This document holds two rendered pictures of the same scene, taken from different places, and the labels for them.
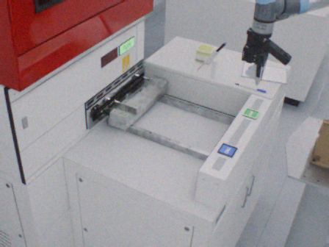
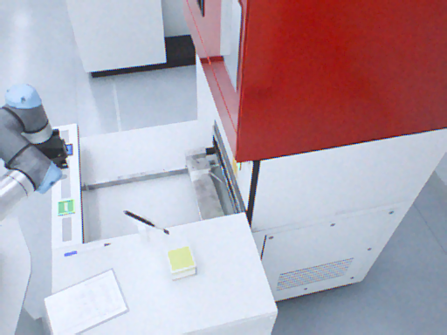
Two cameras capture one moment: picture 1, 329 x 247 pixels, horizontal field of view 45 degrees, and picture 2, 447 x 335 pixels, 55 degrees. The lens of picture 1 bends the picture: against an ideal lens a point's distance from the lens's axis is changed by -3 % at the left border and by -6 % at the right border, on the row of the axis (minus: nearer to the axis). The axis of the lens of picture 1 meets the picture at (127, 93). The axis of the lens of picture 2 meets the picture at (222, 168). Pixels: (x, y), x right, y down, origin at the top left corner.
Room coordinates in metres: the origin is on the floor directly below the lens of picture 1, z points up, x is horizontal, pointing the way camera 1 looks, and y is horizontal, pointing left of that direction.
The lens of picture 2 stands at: (2.20, -0.73, 2.15)
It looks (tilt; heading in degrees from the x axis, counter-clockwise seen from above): 50 degrees down; 132
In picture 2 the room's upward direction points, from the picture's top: 3 degrees clockwise
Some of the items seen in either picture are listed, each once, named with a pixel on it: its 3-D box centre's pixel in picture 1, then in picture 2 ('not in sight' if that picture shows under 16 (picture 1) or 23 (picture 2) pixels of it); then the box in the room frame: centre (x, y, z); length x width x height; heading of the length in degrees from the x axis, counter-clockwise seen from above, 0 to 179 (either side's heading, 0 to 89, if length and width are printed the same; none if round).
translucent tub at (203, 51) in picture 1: (205, 54); (181, 263); (1.73, -0.37, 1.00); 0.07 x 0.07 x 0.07; 61
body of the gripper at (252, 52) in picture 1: (257, 46); (48, 149); (1.30, -0.46, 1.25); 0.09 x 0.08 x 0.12; 58
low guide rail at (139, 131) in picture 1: (159, 139); (153, 174); (1.30, -0.13, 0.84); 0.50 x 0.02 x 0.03; 58
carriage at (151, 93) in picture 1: (139, 104); (203, 188); (1.51, -0.06, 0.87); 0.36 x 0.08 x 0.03; 148
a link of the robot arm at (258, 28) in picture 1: (262, 26); (36, 128); (1.30, -0.47, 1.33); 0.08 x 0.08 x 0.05
